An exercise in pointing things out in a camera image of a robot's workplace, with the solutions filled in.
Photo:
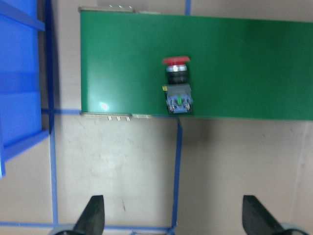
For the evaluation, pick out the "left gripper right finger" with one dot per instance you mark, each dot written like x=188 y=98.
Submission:
x=256 y=219

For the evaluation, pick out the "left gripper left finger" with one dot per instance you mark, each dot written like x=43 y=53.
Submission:
x=92 y=219

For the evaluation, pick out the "red mushroom push button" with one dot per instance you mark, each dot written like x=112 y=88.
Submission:
x=178 y=90

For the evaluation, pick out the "green conveyor belt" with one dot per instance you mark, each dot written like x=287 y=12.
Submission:
x=238 y=68

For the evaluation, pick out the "left blue plastic bin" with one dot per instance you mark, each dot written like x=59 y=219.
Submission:
x=20 y=97

